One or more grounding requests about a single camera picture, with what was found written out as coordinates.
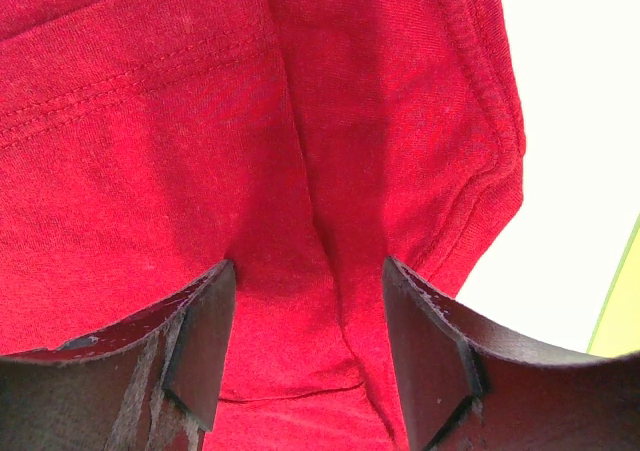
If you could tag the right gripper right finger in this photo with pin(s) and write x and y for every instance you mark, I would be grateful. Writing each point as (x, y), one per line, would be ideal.
(466, 382)

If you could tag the red t shirt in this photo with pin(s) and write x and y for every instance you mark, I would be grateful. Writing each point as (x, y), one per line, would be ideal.
(143, 141)

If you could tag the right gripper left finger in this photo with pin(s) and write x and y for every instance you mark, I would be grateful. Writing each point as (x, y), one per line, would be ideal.
(148, 382)

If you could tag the green plastic bin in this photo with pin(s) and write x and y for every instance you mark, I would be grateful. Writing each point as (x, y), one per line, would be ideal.
(616, 332)

